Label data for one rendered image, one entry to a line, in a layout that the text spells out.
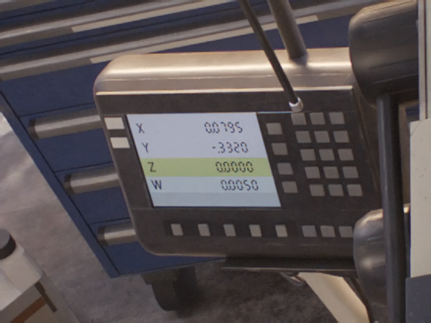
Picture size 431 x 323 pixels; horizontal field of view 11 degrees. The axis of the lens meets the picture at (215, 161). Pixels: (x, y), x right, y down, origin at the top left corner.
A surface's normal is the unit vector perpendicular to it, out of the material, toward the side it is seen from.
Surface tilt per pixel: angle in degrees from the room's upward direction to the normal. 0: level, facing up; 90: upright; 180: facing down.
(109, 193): 90
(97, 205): 90
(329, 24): 90
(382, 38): 26
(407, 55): 49
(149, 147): 71
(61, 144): 90
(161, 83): 15
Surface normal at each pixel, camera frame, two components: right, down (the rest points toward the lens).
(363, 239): -0.72, -0.32
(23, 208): -0.36, -0.64
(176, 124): -0.40, 0.52
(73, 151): -0.11, 0.76
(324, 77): -0.43, -0.42
